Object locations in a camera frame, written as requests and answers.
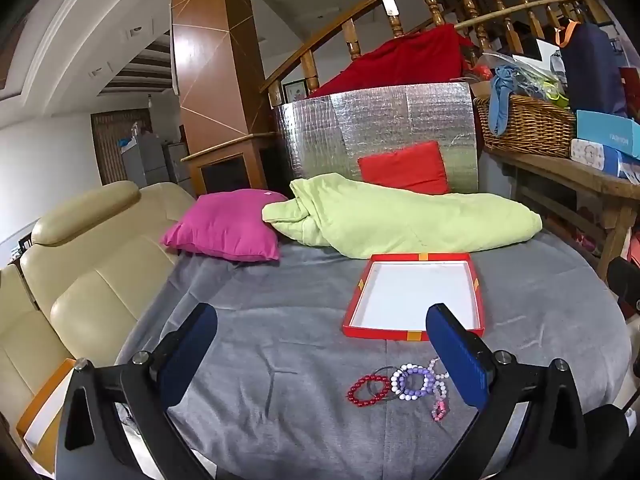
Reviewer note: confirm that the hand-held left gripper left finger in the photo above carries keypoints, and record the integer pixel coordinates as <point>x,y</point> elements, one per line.
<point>192,355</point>

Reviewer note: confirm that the light green quilt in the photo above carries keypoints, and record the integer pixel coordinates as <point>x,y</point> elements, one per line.
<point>390,215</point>

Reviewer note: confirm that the dark thin bangle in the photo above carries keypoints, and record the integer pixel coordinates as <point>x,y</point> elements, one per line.
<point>371,382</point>

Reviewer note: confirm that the wooden stair railing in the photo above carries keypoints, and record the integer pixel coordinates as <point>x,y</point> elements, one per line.
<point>355,35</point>

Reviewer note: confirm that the grey refrigerator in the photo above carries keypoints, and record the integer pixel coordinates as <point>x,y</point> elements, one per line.
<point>145,160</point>

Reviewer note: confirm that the navy bag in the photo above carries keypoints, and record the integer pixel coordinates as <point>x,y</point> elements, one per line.
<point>592,70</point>

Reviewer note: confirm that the red cushion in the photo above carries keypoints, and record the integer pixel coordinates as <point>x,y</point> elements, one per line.
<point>405,167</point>

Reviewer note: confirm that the red shallow cardboard box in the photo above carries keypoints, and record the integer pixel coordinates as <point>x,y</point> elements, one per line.
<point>415,290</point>

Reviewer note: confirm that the framed picture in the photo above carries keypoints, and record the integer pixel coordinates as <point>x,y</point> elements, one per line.
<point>295,92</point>

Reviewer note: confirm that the wooden side table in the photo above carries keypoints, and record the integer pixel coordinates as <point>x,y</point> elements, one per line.
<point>565,175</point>

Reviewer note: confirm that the grey blanket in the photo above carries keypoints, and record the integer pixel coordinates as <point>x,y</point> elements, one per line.
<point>280,340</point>

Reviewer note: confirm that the wooden pillar cabinet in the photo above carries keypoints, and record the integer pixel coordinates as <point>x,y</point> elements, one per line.
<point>215,60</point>

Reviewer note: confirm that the red cloth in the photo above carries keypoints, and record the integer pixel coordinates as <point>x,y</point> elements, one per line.
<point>400,65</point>

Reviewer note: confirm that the magenta pillow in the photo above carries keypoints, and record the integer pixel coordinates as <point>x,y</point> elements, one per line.
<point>225,225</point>

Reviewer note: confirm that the blue cloth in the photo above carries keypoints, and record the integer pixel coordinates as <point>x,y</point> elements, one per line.
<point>500,102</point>

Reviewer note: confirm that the silver foil board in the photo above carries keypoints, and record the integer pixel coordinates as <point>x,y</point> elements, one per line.
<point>350,125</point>

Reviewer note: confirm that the wicker basket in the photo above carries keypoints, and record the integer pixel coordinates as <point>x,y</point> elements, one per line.
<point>535,127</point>

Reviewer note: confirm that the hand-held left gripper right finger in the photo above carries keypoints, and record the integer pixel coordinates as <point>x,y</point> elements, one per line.
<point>460,355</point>

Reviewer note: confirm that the orange and white box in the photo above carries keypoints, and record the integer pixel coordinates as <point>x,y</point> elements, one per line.
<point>42,410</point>

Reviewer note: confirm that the white patterned box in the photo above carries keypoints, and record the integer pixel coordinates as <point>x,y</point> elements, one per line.
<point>592,152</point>

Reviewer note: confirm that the blue cardboard box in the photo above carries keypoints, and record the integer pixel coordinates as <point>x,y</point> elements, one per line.
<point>607,130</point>

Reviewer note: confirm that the beige leather sofa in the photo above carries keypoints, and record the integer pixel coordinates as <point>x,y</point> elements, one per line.
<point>90,270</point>

